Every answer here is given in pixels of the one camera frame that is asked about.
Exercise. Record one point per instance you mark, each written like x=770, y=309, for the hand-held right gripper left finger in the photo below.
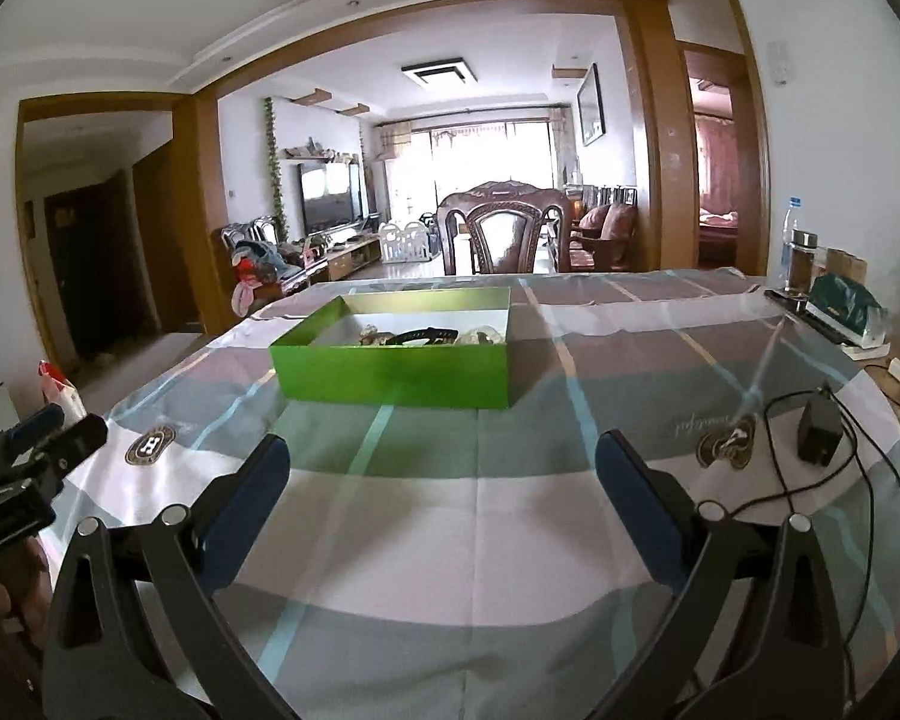
x=247, y=517

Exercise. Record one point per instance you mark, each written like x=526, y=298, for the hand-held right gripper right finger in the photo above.
x=645, y=510

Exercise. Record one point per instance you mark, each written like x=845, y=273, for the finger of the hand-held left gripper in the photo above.
x=79, y=441
x=41, y=421

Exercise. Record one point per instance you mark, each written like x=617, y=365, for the green cardboard box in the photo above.
x=390, y=379

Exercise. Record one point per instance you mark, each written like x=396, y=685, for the white wristwatch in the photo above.
x=484, y=334

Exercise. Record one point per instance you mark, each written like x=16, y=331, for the black wristband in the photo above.
x=424, y=335

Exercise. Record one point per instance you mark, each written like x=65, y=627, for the person's left hand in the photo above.
x=26, y=585

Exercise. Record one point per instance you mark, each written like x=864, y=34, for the red and white bag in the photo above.
x=60, y=390

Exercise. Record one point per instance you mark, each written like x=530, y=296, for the plaid tablecloth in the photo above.
x=495, y=525

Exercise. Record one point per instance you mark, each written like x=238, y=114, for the pile of clothes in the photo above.
x=255, y=270

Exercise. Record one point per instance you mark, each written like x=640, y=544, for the wooden armchair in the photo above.
x=292, y=270

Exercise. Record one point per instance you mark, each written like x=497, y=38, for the wooden television cabinet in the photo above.
x=345, y=259

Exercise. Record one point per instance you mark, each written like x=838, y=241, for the wooden sofa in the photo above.
x=607, y=232

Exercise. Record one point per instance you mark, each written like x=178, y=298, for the green packet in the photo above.
x=844, y=311

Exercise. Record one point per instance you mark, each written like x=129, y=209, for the brown glass jar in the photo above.
x=801, y=270

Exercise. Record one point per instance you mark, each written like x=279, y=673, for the carved wooden dining chair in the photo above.
x=506, y=240
x=502, y=191

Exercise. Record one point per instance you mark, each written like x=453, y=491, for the white baby fence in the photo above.
x=405, y=244

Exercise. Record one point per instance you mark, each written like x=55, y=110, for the brown cardboard box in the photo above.
x=847, y=262

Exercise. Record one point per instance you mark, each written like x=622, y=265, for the flat screen television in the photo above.
x=330, y=199

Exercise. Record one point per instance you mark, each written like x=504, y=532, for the clear water bottle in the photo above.
x=790, y=214

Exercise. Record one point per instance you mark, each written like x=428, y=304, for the green hanging vine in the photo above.
x=274, y=165

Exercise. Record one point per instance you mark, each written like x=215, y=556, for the pink curtain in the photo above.
x=714, y=165

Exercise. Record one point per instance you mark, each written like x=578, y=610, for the rectangular ceiling light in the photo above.
x=439, y=71

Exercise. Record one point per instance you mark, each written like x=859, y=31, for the wall shelf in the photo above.
x=319, y=154

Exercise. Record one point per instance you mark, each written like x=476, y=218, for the framed wall picture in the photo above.
x=591, y=105

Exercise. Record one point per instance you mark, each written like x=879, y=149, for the white wall device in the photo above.
x=780, y=62

